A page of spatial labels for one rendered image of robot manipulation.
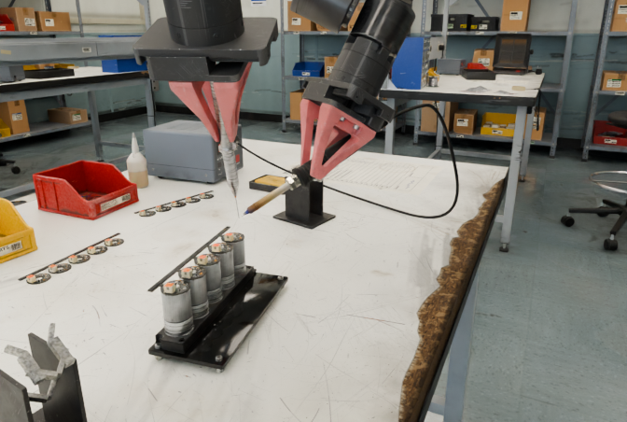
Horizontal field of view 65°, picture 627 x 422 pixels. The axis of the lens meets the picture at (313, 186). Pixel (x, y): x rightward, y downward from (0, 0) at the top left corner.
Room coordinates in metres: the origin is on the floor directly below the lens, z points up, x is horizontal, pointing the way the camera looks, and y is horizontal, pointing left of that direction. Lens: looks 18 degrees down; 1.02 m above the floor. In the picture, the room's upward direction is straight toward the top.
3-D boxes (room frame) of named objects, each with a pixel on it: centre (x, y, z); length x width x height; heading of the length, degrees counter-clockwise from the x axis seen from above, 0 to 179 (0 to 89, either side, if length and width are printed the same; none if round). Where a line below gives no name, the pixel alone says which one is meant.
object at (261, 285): (0.43, 0.09, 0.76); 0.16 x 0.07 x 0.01; 163
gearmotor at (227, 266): (0.46, 0.09, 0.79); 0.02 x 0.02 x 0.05
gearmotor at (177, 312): (0.38, 0.12, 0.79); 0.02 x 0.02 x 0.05
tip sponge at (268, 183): (0.85, 0.07, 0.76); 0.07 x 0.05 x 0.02; 61
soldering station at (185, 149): (0.94, 0.23, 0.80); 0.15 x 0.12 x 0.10; 70
